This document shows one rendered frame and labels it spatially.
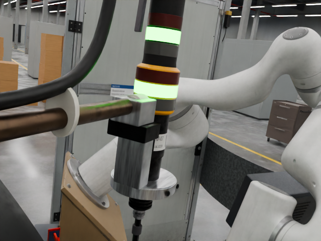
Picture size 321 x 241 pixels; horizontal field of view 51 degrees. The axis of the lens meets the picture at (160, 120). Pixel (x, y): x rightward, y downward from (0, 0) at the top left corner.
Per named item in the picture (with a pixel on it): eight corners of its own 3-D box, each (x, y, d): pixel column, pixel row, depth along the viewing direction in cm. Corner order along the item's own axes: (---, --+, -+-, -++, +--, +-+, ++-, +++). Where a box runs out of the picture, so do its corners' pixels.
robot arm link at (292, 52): (167, 140, 106) (138, 103, 98) (175, 115, 115) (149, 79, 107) (339, 90, 80) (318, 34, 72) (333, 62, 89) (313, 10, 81)
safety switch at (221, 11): (217, 40, 250) (222, 8, 246) (214, 40, 254) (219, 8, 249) (226, 42, 255) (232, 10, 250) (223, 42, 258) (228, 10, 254)
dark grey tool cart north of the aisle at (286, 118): (291, 150, 663) (301, 106, 644) (264, 140, 717) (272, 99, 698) (304, 149, 690) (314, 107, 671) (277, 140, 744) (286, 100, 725)
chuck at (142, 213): (140, 222, 36) (143, 201, 35) (129, 217, 36) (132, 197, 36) (146, 216, 37) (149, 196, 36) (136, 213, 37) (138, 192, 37)
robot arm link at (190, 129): (119, 126, 107) (177, 80, 107) (150, 163, 115) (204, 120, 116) (127, 142, 96) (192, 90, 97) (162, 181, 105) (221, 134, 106)
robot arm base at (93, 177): (69, 153, 110) (113, 118, 111) (105, 193, 115) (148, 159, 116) (64, 172, 92) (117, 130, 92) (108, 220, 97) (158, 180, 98)
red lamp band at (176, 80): (167, 85, 31) (169, 72, 30) (126, 78, 32) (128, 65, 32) (185, 84, 34) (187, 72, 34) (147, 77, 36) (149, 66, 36)
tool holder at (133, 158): (148, 216, 29) (163, 106, 27) (83, 192, 32) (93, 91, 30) (185, 185, 37) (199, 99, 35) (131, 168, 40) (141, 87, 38)
